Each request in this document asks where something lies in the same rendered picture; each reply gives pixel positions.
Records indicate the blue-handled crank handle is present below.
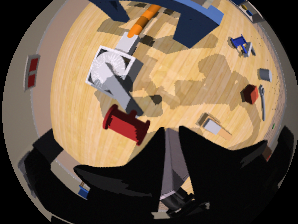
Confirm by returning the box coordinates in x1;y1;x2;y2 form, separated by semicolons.
231;36;255;57

